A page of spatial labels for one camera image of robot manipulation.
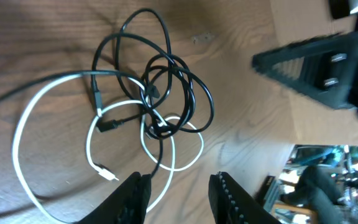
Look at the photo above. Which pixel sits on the person in background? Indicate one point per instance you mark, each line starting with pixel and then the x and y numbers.
pixel 316 190

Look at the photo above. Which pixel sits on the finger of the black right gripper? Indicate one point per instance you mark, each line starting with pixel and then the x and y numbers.
pixel 323 68

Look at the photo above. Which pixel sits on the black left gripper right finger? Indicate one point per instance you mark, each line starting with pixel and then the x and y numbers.
pixel 231 204

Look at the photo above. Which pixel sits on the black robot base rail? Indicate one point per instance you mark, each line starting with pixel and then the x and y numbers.
pixel 269 193

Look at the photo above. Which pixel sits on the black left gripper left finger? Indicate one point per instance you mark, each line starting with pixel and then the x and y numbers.
pixel 126 205

